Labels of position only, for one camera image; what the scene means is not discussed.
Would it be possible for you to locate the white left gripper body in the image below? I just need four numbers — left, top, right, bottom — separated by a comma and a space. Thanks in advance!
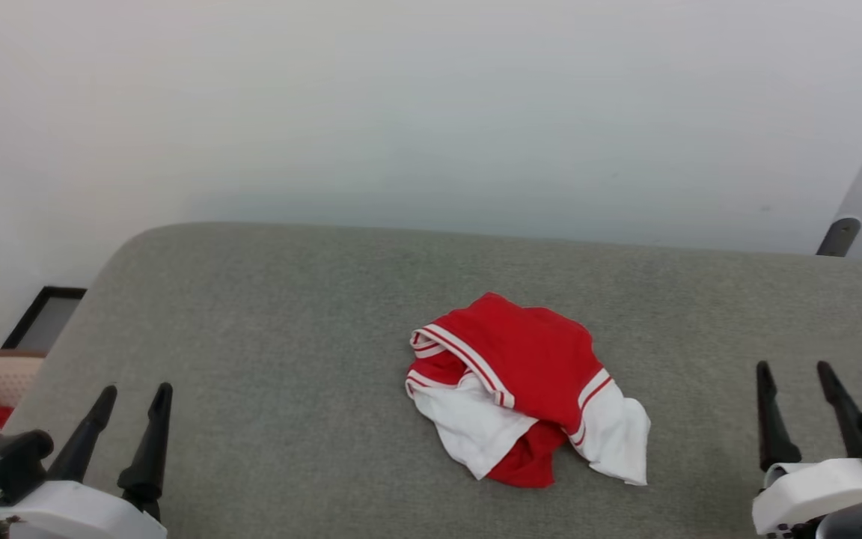
0, 481, 168, 539

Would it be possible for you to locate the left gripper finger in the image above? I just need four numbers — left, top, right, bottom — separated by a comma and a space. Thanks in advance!
47, 385, 118, 484
117, 382, 174, 523

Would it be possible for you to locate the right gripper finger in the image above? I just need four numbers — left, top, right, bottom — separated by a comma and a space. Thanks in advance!
756, 361, 803, 472
817, 361, 862, 459

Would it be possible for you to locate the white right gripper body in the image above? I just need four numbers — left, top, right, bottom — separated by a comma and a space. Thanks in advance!
751, 458, 862, 537

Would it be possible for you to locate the red and white garment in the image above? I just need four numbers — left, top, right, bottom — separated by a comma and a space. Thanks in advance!
404, 292, 652, 489

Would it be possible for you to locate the black framed grey panel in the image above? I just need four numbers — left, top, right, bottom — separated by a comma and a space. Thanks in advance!
1, 286, 88, 351

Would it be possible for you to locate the grey cylindrical door stopper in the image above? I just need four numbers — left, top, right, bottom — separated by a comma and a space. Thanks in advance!
816, 217, 862, 258

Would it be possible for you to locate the grey fabric sofa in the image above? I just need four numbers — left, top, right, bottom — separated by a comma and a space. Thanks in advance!
4, 222, 862, 539

